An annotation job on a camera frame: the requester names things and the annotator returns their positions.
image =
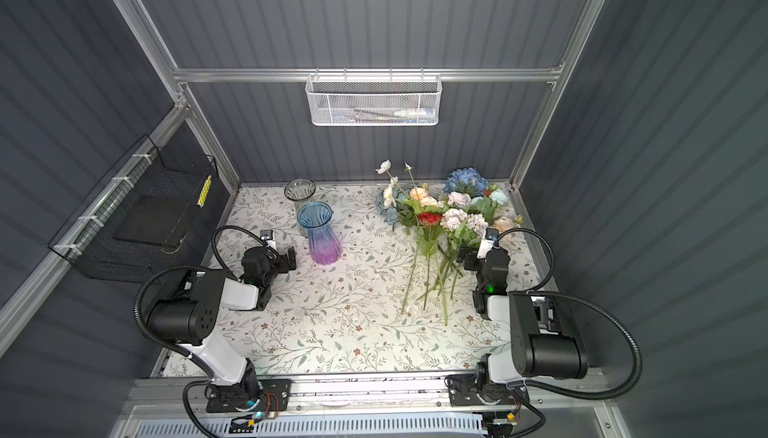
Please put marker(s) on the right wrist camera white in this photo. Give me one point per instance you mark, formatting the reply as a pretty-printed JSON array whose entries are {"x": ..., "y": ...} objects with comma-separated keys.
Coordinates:
[{"x": 488, "y": 242}]

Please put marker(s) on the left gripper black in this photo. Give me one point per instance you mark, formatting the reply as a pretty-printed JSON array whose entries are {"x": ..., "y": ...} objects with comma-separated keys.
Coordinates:
[{"x": 285, "y": 258}]

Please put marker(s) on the pale blue peony stem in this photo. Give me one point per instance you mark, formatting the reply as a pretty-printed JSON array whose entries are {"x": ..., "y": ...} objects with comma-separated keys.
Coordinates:
[{"x": 488, "y": 203}]

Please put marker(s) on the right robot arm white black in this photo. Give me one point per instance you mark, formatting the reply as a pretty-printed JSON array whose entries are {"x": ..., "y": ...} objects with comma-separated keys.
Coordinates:
[{"x": 543, "y": 339}]

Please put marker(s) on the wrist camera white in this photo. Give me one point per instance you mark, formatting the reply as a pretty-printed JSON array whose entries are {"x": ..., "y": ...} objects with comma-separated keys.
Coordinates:
[
  {"x": 488, "y": 242},
  {"x": 267, "y": 238}
]

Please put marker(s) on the black wire wall basket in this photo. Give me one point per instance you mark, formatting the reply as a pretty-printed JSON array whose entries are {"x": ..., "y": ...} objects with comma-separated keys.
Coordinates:
[{"x": 146, "y": 219}]

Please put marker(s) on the blue purple glass vase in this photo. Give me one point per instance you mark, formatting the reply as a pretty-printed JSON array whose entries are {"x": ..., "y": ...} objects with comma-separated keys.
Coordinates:
[{"x": 324, "y": 245}]

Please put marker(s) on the blue hydrangea flower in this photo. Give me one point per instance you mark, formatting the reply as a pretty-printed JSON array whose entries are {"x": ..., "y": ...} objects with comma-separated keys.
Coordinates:
[{"x": 466, "y": 181}]

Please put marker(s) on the marker pen in basket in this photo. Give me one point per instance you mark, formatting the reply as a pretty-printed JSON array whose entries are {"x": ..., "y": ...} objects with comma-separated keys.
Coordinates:
[{"x": 407, "y": 115}]

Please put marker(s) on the clear ribbed glass vase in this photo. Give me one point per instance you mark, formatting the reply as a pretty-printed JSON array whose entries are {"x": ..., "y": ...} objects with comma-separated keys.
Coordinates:
[{"x": 300, "y": 192}]

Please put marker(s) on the white poppy flower stem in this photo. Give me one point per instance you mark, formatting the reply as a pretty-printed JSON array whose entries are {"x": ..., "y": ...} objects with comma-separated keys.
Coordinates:
[{"x": 385, "y": 169}]

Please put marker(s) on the yellow tag on basket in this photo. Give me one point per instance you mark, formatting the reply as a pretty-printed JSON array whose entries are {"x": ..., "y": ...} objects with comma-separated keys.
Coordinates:
[{"x": 204, "y": 191}]

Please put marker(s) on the red gerbera flower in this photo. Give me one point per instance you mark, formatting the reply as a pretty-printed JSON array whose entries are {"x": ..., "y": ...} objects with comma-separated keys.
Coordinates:
[{"x": 427, "y": 231}]

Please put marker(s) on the floral patterned table mat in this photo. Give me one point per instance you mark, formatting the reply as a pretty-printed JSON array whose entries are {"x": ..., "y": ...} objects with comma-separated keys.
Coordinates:
[{"x": 374, "y": 310}]

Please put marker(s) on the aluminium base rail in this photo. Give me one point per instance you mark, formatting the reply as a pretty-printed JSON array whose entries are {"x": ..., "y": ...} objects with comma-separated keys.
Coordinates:
[{"x": 394, "y": 404}]

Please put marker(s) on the pink peach flower bunch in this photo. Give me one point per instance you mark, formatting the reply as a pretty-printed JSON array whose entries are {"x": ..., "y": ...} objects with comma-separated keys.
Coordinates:
[{"x": 459, "y": 230}]

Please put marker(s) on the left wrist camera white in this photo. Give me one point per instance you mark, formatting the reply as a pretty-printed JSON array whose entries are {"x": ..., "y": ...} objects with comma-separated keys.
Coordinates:
[{"x": 267, "y": 238}]

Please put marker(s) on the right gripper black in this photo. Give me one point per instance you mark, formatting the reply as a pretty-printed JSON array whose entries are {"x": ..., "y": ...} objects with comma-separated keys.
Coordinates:
[{"x": 474, "y": 259}]

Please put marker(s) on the white wire mesh basket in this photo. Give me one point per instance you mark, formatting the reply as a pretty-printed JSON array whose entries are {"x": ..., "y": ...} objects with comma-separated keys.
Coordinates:
[{"x": 331, "y": 102}]

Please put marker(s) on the dusty blue rose bunch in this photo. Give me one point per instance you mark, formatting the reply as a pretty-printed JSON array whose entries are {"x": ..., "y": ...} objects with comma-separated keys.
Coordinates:
[{"x": 390, "y": 206}]

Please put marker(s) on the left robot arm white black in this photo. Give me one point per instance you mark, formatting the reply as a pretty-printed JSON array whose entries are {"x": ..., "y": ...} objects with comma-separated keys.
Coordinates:
[{"x": 177, "y": 308}]

